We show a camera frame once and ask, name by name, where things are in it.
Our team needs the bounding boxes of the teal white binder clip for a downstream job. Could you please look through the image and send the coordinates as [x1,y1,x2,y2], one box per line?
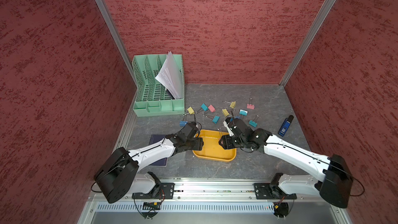
[239,110,248,116]

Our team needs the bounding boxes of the yellow plastic storage box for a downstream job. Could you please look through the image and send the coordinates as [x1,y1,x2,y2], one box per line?
[193,130,237,162]

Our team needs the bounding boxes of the pink binder clip back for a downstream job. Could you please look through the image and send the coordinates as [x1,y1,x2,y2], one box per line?
[247,98,255,110]

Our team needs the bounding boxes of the pink binder clip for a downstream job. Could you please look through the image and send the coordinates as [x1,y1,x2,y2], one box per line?
[247,98,255,110]
[208,105,215,113]

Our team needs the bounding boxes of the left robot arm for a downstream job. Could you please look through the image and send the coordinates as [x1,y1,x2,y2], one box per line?
[94,122,204,204]

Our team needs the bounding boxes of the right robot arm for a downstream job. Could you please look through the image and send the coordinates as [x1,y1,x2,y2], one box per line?
[219,117,356,208]

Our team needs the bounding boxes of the blue binder clip left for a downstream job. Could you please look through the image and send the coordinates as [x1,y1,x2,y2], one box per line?
[179,121,188,127]

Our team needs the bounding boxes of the yellow binder clip center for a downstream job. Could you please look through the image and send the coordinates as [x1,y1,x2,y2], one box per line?
[222,109,230,117]

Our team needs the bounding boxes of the olive yellow binder clip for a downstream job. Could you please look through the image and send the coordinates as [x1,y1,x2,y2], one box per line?
[224,101,236,109]

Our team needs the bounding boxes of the dark blue notebook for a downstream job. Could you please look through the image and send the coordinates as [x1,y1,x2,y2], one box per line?
[149,134,168,167]

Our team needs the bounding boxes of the green plastic desk organizer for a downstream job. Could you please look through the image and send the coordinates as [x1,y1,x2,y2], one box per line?
[132,54,185,117]

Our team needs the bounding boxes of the white papers in organizer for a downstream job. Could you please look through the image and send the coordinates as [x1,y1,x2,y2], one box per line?
[155,51,184,99]

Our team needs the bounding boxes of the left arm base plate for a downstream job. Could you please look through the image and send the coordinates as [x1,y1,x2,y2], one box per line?
[132,183,175,201]

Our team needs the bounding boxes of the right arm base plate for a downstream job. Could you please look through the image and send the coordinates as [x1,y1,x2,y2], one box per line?
[254,183,297,200]

